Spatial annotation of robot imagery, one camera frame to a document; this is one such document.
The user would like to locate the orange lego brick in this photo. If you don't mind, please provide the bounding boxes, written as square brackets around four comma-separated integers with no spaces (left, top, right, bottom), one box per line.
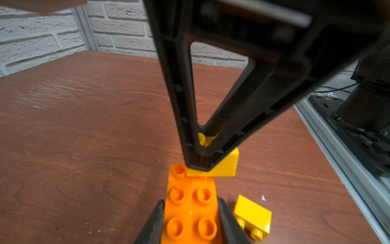
[161,164,222,244]

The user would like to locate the aluminium rail frame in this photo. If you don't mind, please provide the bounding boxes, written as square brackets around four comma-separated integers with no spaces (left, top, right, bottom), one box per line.
[294,97,390,244]

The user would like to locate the small yellow lego brick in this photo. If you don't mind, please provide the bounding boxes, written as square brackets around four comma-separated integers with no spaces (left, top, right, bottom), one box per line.
[233,195,272,242]

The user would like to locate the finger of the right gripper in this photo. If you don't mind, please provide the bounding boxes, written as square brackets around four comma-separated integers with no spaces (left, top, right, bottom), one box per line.
[144,1,390,172]

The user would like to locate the yellow lego brick front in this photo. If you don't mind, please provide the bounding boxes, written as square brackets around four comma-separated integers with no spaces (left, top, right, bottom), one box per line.
[182,148,239,180]

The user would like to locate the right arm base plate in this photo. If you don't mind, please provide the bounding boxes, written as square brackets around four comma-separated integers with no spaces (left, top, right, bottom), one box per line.
[308,95,390,178]

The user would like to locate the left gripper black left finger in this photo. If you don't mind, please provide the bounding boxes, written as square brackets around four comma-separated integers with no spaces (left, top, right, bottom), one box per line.
[134,200,165,244]

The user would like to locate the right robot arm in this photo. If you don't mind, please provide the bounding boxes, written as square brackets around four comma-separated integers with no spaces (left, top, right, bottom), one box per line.
[144,1,390,172]

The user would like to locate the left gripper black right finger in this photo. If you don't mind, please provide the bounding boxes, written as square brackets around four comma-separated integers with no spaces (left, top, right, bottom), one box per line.
[217,196,250,244]

